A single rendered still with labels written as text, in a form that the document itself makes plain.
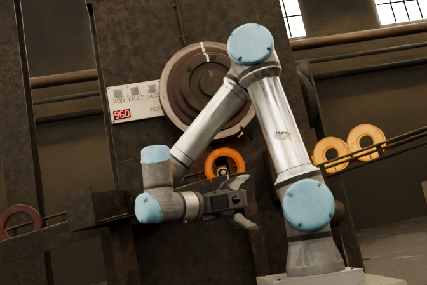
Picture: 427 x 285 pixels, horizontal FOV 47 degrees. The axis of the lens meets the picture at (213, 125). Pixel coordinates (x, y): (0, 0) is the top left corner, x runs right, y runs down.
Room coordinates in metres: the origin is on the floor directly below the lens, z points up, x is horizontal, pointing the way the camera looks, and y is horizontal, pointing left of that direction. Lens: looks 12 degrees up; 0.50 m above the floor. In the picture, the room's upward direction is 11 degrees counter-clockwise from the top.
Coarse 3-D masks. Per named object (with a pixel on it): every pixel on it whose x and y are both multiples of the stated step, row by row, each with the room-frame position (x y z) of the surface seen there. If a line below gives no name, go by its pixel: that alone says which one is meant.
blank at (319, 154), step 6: (324, 138) 2.10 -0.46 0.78; (330, 138) 2.09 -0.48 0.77; (336, 138) 2.08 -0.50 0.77; (318, 144) 2.11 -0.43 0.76; (324, 144) 2.10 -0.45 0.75; (330, 144) 2.09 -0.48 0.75; (336, 144) 2.08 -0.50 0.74; (342, 144) 2.07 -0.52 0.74; (318, 150) 2.12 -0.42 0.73; (324, 150) 2.11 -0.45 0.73; (342, 150) 2.07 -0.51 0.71; (348, 150) 2.07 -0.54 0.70; (318, 156) 2.12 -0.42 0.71; (324, 156) 2.12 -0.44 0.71; (318, 162) 2.12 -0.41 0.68; (336, 162) 2.09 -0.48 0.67; (348, 162) 2.10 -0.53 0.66; (330, 168) 2.10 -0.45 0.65; (336, 168) 2.09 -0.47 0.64; (342, 168) 2.09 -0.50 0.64
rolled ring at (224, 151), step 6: (216, 150) 2.19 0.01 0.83; (222, 150) 2.20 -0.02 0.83; (228, 150) 2.20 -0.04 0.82; (234, 150) 2.21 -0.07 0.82; (210, 156) 2.19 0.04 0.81; (216, 156) 2.19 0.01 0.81; (234, 156) 2.20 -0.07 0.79; (240, 156) 2.21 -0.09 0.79; (210, 162) 2.19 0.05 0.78; (240, 162) 2.21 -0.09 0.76; (210, 168) 2.19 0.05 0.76; (240, 168) 2.21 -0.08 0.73; (210, 174) 2.19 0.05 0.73; (210, 180) 2.19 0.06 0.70
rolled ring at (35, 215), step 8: (8, 208) 2.06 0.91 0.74; (16, 208) 2.06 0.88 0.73; (24, 208) 2.07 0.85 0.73; (32, 208) 2.08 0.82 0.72; (0, 216) 2.05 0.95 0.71; (8, 216) 2.06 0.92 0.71; (32, 216) 2.07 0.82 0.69; (40, 216) 2.09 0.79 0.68; (0, 224) 2.05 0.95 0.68; (40, 224) 2.08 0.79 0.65; (0, 232) 2.05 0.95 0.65; (0, 240) 2.05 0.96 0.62
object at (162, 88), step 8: (184, 48) 2.17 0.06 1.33; (192, 48) 2.17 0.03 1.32; (224, 48) 2.20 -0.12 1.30; (176, 56) 2.16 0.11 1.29; (168, 64) 2.16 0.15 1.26; (168, 72) 2.15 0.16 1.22; (160, 80) 2.15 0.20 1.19; (160, 88) 2.15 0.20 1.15; (160, 96) 2.15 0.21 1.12; (168, 104) 2.15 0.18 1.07; (168, 112) 2.15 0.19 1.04; (248, 112) 2.20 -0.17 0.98; (176, 120) 2.15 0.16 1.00; (248, 120) 2.20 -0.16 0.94; (184, 128) 2.16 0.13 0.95; (232, 128) 2.19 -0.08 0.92; (216, 136) 2.18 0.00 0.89; (224, 136) 2.18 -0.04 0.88
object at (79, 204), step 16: (80, 192) 1.74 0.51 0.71; (96, 192) 1.92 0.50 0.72; (112, 192) 1.97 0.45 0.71; (128, 192) 1.99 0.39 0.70; (80, 208) 1.75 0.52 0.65; (96, 208) 1.91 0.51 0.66; (112, 208) 1.96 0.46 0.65; (128, 208) 2.00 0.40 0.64; (80, 224) 1.76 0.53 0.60; (96, 224) 1.69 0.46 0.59; (112, 224) 1.84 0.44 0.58; (128, 224) 1.85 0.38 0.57; (112, 240) 1.86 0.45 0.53; (128, 240) 1.85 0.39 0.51; (128, 256) 1.84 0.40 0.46; (128, 272) 1.83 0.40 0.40
